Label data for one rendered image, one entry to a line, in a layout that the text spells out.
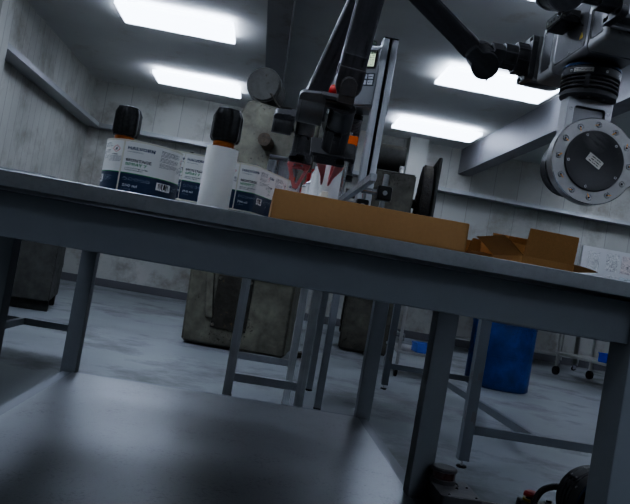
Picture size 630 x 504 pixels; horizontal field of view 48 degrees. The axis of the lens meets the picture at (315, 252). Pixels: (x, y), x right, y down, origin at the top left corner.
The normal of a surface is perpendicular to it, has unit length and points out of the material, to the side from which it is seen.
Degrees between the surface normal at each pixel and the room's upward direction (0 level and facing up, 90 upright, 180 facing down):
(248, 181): 90
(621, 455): 90
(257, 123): 90
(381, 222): 90
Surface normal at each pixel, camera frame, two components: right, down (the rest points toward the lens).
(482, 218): 0.08, -0.02
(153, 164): 0.53, 0.07
